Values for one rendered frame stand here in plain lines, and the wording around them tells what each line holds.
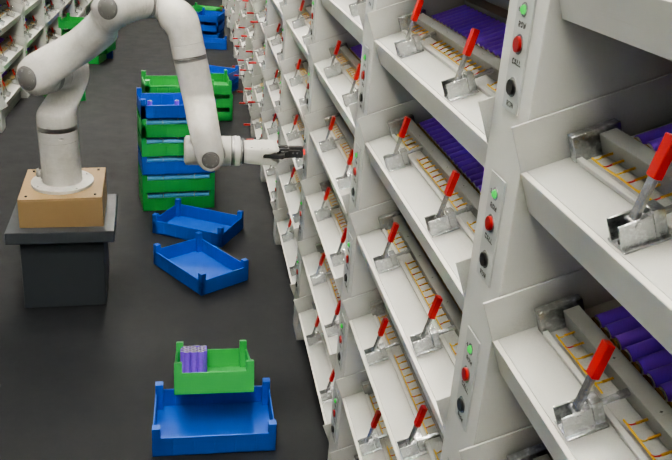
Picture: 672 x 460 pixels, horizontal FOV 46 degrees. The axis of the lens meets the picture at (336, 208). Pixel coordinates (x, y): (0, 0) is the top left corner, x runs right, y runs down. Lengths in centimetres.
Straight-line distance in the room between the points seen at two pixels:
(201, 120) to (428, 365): 117
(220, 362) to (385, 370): 94
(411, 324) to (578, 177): 56
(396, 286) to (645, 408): 70
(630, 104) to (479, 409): 37
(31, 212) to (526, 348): 194
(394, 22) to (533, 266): 71
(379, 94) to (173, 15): 84
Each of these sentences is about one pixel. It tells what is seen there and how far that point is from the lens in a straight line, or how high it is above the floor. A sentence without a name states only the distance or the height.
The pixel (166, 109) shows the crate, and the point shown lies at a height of 44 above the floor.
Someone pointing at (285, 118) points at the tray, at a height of 51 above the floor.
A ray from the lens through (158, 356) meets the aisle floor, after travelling 241.
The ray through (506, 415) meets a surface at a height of 77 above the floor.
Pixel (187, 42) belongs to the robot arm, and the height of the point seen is 91.
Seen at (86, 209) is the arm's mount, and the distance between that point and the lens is 255.
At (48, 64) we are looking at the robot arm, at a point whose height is 79.
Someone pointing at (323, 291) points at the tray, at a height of 30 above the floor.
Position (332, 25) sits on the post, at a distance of 215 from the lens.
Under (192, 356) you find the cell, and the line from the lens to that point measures 224.
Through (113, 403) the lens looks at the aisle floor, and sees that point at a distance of 224.
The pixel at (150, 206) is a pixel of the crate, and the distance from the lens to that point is 340.
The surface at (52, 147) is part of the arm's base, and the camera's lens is 255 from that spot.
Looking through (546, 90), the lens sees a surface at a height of 115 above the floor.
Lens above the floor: 131
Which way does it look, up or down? 22 degrees down
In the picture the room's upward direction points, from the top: 4 degrees clockwise
